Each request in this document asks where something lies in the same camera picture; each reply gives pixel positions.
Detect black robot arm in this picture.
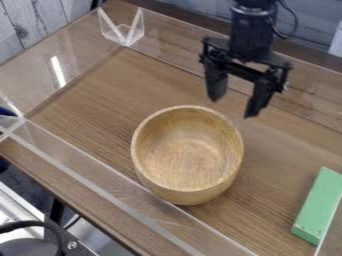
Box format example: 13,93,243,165
199,0,298,118

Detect black table leg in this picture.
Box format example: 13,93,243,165
49,199,65,224

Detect black cable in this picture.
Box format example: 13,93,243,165
0,219,64,256

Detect brown wooden bowl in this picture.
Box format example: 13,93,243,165
131,105,244,205

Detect blue object at left edge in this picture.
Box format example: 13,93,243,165
0,106,17,117

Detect clear acrylic tray walls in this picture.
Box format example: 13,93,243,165
0,15,342,256

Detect green rectangular block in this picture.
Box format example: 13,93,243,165
291,167,342,245

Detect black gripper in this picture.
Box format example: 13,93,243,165
199,4,291,118

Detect grey metal bracket with screw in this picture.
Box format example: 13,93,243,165
60,230,98,256

